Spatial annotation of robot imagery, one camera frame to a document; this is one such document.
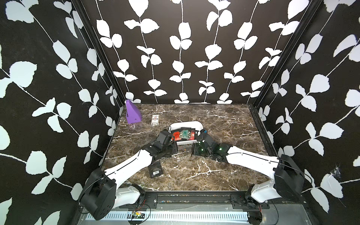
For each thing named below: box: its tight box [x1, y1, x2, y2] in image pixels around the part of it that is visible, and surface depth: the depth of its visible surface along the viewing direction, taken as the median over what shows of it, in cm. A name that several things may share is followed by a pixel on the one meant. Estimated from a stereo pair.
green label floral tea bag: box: [182, 129, 190, 141], surface depth 97 cm
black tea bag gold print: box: [148, 161, 164, 179], surface depth 86 cm
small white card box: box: [150, 114, 160, 126], surface depth 110 cm
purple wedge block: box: [125, 99, 143, 124], surface depth 106 cm
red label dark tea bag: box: [172, 131, 182, 142], surface depth 98 cm
